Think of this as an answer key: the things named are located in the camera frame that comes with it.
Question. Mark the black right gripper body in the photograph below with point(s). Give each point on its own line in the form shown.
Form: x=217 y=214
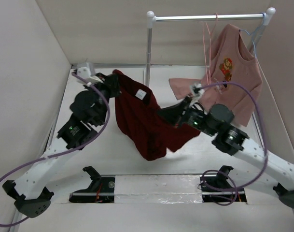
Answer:
x=194 y=118

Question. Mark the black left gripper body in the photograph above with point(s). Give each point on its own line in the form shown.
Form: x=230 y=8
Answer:
x=110 y=90

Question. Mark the dark red t shirt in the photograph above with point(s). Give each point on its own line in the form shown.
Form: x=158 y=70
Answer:
x=136 y=116

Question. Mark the pink wire hanger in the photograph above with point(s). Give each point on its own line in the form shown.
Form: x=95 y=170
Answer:
x=207 y=56

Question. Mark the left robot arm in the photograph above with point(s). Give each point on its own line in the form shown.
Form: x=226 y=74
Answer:
x=90 y=114

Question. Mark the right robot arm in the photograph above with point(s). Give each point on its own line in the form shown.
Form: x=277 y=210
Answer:
x=276 y=176

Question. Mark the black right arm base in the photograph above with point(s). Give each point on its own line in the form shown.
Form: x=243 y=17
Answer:
x=217 y=187

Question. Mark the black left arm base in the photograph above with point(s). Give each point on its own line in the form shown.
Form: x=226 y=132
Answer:
x=100 y=189

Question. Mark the pink printed t shirt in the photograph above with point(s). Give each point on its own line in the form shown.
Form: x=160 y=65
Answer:
x=237 y=71

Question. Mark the white metal clothes rack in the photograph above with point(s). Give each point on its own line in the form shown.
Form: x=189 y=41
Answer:
x=152 y=19

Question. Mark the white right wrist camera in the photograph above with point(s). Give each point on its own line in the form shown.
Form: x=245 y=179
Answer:
x=196 y=92

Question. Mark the blue wire hanger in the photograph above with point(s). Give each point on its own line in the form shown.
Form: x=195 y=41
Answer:
x=257 y=33

